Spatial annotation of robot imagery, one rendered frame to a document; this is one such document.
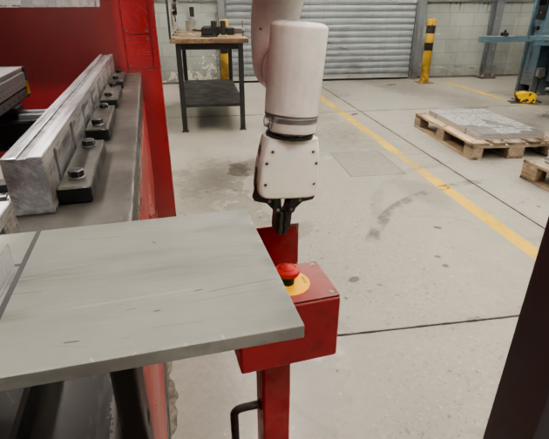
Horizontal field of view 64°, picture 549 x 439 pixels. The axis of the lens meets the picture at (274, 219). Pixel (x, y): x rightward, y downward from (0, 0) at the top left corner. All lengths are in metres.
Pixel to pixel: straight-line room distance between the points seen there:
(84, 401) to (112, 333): 0.15
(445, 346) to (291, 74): 1.43
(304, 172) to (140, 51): 1.83
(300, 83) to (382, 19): 7.78
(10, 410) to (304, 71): 0.52
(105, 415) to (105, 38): 2.17
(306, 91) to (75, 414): 0.49
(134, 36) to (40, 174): 1.73
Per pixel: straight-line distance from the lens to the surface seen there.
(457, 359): 1.85
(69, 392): 0.45
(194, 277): 0.33
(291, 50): 0.66
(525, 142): 4.35
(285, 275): 0.68
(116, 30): 2.45
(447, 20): 8.98
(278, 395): 0.90
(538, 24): 7.87
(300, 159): 0.70
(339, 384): 1.65
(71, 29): 2.47
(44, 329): 0.31
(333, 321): 0.72
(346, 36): 8.23
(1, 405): 0.42
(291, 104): 0.66
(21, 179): 0.79
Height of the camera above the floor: 1.18
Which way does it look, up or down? 26 degrees down
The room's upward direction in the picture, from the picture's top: straight up
